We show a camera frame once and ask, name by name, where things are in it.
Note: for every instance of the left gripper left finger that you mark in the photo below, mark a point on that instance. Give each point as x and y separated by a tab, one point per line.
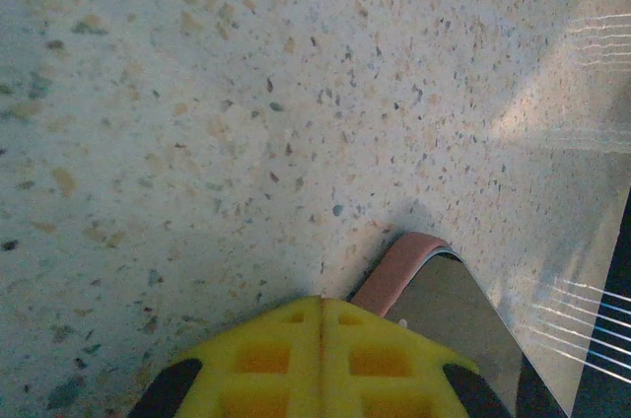
266	369

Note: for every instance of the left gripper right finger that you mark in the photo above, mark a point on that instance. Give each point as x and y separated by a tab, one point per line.
384	369

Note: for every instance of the pink-edged black phone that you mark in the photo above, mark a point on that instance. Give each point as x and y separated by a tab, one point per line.
443	329

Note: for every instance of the red phone case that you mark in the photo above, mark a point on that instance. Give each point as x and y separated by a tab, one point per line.
394	270

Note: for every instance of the lavender-edged black phone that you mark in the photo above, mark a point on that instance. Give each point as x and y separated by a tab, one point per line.
611	388

